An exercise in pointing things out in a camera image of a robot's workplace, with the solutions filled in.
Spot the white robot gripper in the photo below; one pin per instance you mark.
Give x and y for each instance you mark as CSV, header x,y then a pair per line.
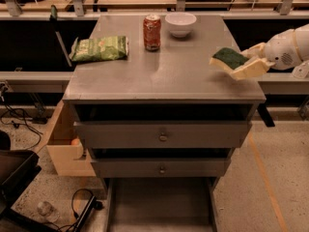
x,y
279,52

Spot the green and yellow sponge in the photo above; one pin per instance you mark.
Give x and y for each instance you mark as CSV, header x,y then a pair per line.
x,y
227,59

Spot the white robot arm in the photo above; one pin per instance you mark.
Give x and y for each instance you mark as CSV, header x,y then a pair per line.
x,y
289,49

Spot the grey drawer cabinet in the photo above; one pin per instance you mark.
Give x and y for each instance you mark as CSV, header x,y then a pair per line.
x,y
175,84

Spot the grey top drawer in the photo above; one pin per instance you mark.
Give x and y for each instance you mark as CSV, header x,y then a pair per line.
x,y
154,135

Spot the grey drawer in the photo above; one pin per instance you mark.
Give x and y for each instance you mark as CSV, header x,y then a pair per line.
x,y
160,205
154,135
158,168

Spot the grey middle drawer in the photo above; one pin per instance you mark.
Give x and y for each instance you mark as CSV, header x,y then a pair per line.
x,y
158,168

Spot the grey bottom drawer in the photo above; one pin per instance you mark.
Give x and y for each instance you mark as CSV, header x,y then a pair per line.
x,y
160,205

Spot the white ceramic bowl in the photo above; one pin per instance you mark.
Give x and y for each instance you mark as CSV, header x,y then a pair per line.
x,y
180,24

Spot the red soda can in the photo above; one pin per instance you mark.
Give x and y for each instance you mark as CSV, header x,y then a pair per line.
x,y
151,32

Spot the green chip bag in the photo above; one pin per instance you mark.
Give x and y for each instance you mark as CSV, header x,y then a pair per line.
x,y
99,49

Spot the orange ball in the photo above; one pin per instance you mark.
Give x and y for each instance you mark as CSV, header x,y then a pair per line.
x,y
75,142

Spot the light wooden box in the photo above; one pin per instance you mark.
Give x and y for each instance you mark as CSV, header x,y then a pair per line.
x,y
67,159

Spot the clear plastic bottle on floor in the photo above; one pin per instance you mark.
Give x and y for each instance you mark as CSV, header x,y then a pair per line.
x,y
48,211

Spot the black chair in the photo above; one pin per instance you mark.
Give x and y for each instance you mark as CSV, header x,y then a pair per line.
x,y
18,168

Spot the green handled tool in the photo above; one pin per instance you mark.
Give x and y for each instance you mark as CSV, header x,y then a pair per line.
x,y
53,18

